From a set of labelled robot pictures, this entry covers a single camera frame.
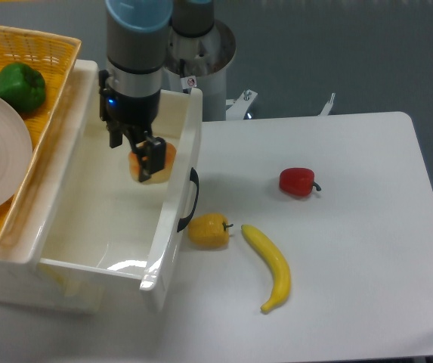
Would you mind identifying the black drawer handle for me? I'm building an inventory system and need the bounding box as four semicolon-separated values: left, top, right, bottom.
177;168;200;232

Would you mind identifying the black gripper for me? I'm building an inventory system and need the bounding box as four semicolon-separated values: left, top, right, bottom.
98;70;165;175

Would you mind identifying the yellow bell pepper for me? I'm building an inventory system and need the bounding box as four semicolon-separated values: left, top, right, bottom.
187;213;234;249

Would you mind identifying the white metal bracket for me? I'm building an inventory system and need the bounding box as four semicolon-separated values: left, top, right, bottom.
319;92;336;116

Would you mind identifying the yellow banana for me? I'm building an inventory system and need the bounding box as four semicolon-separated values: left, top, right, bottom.
241;225;292;314

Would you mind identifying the red bell pepper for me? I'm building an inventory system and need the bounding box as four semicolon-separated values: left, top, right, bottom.
279;167;321;197

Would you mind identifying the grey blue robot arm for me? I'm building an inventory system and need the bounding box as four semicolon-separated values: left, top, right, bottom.
98;1;215;182

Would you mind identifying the yellow woven basket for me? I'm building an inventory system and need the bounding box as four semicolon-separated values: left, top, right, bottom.
0;26;82;244

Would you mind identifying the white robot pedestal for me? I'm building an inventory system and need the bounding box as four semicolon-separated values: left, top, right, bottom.
165;20;258;121

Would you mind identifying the open white drawer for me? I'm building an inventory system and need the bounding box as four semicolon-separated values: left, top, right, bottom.
36;78;203;313

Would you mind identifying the white drawer cabinet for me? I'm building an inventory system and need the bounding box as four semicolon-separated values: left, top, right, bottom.
0;60;103;313

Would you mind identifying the green bell pepper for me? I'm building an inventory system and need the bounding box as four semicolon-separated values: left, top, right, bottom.
0;62;46;113

